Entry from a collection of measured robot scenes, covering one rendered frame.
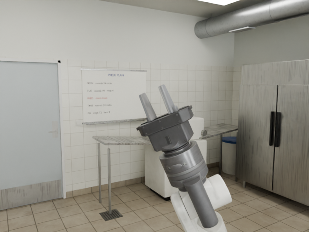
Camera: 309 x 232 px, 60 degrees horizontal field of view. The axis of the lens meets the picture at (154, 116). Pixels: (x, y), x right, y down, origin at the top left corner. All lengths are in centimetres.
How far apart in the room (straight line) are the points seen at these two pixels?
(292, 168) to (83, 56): 337
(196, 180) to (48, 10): 390
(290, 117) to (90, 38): 308
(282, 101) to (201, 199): 363
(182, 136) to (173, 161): 5
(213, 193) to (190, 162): 8
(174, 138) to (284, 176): 375
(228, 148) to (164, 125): 483
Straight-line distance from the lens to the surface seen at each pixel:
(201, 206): 55
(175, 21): 509
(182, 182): 56
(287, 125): 410
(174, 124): 54
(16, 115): 414
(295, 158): 410
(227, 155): 540
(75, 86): 421
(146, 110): 56
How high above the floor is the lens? 174
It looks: 7 degrees down
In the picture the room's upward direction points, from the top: straight up
